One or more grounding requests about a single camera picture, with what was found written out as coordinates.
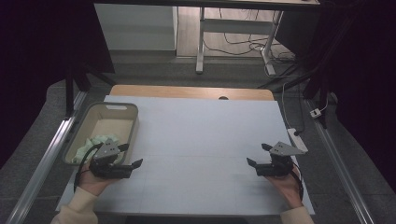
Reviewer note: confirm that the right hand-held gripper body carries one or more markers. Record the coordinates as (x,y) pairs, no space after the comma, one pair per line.
(278,168)

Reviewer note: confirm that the black metal stand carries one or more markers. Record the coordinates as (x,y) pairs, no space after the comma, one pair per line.
(70,93)

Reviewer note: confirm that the white table cover sheet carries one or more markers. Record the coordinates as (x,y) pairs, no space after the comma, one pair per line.
(199,140)

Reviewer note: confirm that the beige plastic basket grey rim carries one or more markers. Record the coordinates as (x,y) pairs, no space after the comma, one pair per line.
(102,116)

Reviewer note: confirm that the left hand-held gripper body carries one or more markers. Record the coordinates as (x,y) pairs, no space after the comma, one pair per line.
(107,152)

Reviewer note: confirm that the small white adapter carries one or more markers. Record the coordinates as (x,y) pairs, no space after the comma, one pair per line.
(315,113)

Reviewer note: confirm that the wooden table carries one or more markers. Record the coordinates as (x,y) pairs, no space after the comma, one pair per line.
(186,91)

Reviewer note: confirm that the light green crumpled cloth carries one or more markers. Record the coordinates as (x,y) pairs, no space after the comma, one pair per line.
(90,145)

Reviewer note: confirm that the white-framed desk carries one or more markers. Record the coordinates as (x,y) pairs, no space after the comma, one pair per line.
(236,26)

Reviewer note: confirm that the black curtain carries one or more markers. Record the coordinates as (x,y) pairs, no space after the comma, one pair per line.
(364,77)
(34,56)

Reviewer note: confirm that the white power adapter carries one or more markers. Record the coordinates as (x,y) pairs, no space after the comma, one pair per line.
(298,140)

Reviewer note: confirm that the person's left hand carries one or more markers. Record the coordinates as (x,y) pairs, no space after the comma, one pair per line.
(91,183)

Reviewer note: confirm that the aluminium floor rail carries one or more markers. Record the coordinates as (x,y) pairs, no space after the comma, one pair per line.
(339,168)
(46,158)

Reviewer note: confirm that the white cabinet panel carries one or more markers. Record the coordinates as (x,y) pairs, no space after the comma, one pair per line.
(134,26)

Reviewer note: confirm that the person's right hand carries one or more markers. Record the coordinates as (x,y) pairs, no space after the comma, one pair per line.
(288,186)

